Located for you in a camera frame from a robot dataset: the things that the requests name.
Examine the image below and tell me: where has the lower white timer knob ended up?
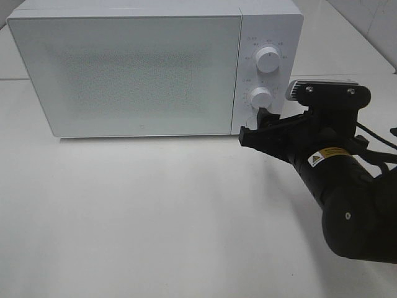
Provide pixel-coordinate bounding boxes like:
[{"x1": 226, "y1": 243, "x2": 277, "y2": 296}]
[{"x1": 249, "y1": 87, "x2": 273, "y2": 109}]

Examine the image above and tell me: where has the upper white power knob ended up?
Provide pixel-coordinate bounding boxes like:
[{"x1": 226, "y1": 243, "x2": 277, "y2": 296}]
[{"x1": 254, "y1": 45, "x2": 280, "y2": 73}]

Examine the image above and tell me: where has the round white door button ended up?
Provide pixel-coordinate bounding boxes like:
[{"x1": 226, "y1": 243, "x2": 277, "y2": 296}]
[{"x1": 246, "y1": 116, "x2": 257, "y2": 130}]

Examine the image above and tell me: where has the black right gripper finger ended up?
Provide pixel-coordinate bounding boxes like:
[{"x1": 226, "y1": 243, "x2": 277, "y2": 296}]
[
  {"x1": 238, "y1": 125, "x2": 290, "y2": 161},
  {"x1": 256, "y1": 107, "x2": 279, "y2": 128}
]

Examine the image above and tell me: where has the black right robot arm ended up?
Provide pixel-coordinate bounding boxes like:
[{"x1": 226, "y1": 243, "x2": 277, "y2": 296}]
[{"x1": 239, "y1": 108, "x2": 396, "y2": 263}]

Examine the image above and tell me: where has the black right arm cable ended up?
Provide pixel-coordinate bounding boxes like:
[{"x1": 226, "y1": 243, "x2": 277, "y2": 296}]
[{"x1": 355, "y1": 121, "x2": 397, "y2": 179}]

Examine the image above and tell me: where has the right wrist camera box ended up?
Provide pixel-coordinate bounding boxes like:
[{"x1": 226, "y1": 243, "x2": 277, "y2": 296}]
[{"x1": 285, "y1": 79, "x2": 372, "y2": 111}]

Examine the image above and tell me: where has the white microwave oven body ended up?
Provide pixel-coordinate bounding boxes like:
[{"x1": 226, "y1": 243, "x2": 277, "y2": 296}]
[{"x1": 7, "y1": 1, "x2": 304, "y2": 138}]

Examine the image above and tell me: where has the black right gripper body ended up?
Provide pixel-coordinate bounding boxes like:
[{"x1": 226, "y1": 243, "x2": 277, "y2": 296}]
[{"x1": 272, "y1": 107, "x2": 368, "y2": 165}]

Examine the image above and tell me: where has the white microwave door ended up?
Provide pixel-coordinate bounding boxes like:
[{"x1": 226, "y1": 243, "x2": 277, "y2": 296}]
[{"x1": 9, "y1": 16, "x2": 240, "y2": 137}]

